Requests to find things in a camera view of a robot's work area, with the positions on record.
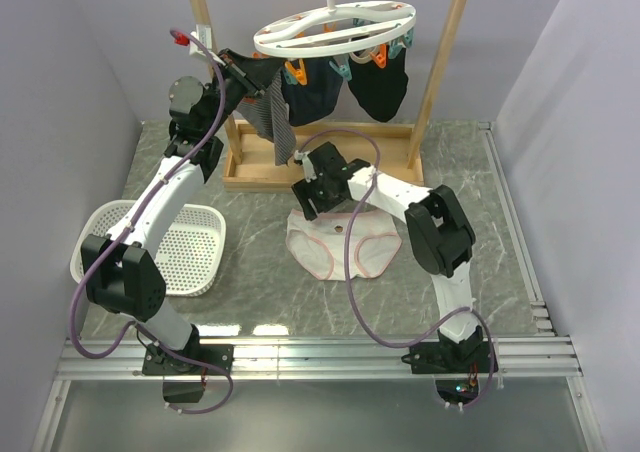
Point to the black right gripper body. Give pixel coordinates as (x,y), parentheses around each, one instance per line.
(318,193)

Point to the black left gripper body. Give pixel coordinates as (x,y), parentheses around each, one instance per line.
(236,85)

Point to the white pink-trimmed underwear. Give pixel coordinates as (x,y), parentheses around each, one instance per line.
(329,251)

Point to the white oval clip hanger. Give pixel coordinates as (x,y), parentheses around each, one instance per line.
(336,29)

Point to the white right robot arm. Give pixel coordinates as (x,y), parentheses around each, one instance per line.
(440,235)

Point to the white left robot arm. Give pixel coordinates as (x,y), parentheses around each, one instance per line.
(120,273)

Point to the grey striped underwear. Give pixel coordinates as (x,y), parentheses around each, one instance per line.
(269,116)

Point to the navy blue underwear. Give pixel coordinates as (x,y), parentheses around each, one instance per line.
(318,98)

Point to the black underwear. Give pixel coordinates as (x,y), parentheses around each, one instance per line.
(380,91)

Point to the orange clothes peg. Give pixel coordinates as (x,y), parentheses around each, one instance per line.
(379,56)
(296,72)

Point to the teal clothes peg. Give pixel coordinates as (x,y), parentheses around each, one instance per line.
(340,65)
(394,49)
(408,38)

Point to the white perforated plastic basket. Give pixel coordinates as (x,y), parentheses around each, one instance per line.
(189,254)

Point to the wooden hanging rack frame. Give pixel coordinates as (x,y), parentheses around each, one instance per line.
(394,149)

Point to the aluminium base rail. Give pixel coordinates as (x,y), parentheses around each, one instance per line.
(307,379)

